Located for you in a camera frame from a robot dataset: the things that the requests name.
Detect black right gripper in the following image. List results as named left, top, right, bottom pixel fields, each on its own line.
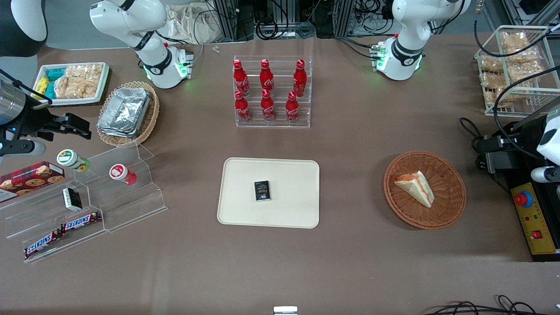
left=17, top=107, right=92, bottom=141

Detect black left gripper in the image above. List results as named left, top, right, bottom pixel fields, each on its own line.
left=492, top=114, right=548, bottom=155

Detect triangular sandwich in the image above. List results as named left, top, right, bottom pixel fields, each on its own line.
left=394, top=170, right=435, bottom=208

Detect white rectangular snack tray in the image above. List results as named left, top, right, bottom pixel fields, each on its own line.
left=32, top=62, right=111, bottom=107

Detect tan oval wicker basket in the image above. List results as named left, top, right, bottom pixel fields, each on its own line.
left=96, top=80, right=161, bottom=148

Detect brown round wicker basket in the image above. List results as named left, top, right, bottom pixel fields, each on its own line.
left=383, top=151, right=467, bottom=231

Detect cream plastic serving tray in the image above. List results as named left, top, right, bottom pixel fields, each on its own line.
left=217, top=157, right=320, bottom=229

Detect black power adapter box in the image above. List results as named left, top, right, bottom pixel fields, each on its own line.
left=476, top=144, right=525, bottom=174

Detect green lidded drink bottle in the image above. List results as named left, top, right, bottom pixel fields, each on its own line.
left=56, top=148, right=91, bottom=172

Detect black tabletop appliance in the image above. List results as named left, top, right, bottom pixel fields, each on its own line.
left=499, top=116, right=560, bottom=263

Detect clear bag of rice crackers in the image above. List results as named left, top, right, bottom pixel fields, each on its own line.
left=53, top=77, right=99, bottom=100
left=65, top=64, right=104, bottom=88

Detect clear bag of fried snacks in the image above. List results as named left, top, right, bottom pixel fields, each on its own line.
left=486, top=87, right=513, bottom=108
left=480, top=72, right=510, bottom=90
left=505, top=46, right=541, bottom=66
left=479, top=56, right=504, bottom=74
left=507, top=61, right=547, bottom=84
left=500, top=31, right=530, bottom=49

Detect stacked aluminium foil trays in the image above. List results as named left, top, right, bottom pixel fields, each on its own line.
left=97, top=87, right=152, bottom=139

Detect red drink bottle white lid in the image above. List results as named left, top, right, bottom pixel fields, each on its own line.
left=109, top=164, right=137, bottom=186

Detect red cookie box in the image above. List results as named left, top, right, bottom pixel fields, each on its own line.
left=0, top=161, right=66, bottom=203

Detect small black and white box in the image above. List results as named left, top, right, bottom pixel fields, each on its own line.
left=62, top=187, right=83, bottom=212

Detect yellow emergency stop control box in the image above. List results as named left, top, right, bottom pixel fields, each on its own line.
left=511, top=182, right=560, bottom=256

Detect clear acrylic step shelf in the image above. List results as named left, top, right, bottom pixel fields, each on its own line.
left=0, top=142, right=168, bottom=264

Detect Snickers chocolate bar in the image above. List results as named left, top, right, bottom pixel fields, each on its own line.
left=24, top=231, right=62, bottom=259
left=61, top=211, right=102, bottom=233

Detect beige cloth bag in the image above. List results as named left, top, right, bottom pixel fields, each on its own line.
left=164, top=3, right=220, bottom=45

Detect red cola bottle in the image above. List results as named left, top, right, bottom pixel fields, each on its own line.
left=293, top=59, right=308, bottom=98
left=259, top=59, right=275, bottom=95
left=260, top=89, right=277, bottom=123
left=234, top=90, right=252, bottom=123
left=233, top=59, right=250, bottom=97
left=285, top=91, right=301, bottom=124

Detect small black card box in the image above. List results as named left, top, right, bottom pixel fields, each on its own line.
left=254, top=180, right=272, bottom=203

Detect clear acrylic bottle rack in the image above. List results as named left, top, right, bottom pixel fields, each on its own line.
left=233, top=55, right=314, bottom=129

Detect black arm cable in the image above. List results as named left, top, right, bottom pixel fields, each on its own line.
left=474, top=19, right=560, bottom=59
left=493, top=66, right=560, bottom=160

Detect black coiled table cable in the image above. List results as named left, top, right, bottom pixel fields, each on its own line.
left=459, top=117, right=487, bottom=152

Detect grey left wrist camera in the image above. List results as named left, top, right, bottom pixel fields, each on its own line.
left=531, top=166, right=560, bottom=184

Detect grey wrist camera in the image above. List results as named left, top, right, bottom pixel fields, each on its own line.
left=0, top=140, right=47, bottom=158
left=531, top=166, right=560, bottom=184

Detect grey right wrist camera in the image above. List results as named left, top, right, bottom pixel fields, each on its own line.
left=0, top=140, right=47, bottom=158

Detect white wire basket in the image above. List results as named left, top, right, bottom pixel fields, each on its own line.
left=474, top=25, right=560, bottom=117

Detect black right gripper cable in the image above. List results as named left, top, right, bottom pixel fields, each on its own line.
left=0, top=69, right=54, bottom=105

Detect black right base cables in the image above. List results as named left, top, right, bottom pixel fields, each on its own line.
left=155, top=30, right=206, bottom=67

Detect black base cables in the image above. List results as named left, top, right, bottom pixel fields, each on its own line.
left=335, top=36, right=378, bottom=60
left=155, top=30, right=206, bottom=67

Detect black floor cables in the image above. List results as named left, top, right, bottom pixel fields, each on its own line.
left=422, top=295, right=548, bottom=315

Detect black left base cables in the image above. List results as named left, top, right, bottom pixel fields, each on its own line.
left=335, top=36, right=378, bottom=60

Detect black aluminium frame rack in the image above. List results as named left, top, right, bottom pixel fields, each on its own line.
left=212, top=0, right=396, bottom=41

